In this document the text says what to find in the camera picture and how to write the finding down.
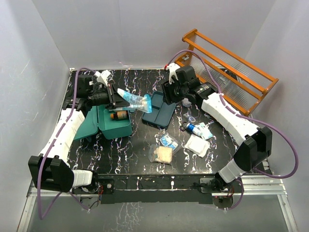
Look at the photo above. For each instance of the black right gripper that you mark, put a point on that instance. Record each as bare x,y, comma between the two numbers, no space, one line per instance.
167,88

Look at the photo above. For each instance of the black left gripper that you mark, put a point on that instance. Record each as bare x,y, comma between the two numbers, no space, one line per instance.
113,101

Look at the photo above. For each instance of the amber medicine bottle orange cap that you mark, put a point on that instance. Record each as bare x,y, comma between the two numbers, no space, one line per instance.
119,115

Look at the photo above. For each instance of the blue divided tray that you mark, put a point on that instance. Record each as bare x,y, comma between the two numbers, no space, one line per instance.
161,112

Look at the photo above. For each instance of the teal medicine kit box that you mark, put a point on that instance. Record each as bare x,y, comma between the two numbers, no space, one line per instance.
99,118

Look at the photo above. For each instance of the blue cotton swab bag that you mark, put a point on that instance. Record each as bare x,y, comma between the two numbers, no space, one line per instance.
141,103

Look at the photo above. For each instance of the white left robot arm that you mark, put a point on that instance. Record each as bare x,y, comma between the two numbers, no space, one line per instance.
50,170

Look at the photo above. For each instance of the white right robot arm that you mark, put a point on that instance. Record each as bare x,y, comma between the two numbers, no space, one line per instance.
254,143

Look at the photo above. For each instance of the clear measuring cup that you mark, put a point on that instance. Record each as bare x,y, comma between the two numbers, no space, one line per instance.
186,103

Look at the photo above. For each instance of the clear tape roll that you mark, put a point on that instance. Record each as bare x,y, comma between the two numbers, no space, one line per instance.
192,119

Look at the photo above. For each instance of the blue labelled spray bottle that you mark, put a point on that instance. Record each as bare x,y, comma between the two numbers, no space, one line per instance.
185,126

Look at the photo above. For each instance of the blue bandage packets bag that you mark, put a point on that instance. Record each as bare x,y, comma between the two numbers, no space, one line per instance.
167,140

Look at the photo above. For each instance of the white gauze pack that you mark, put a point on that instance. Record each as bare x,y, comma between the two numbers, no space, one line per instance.
197,145

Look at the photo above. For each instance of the cotton balls clear bag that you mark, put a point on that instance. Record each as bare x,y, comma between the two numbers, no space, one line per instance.
160,154

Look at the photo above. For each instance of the orange wooden shelf rack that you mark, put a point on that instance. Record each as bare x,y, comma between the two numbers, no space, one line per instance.
244,85

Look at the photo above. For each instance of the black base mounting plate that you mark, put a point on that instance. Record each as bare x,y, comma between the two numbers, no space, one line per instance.
156,188

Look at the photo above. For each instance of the aluminium frame rail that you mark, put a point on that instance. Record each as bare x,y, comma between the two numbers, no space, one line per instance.
264,207

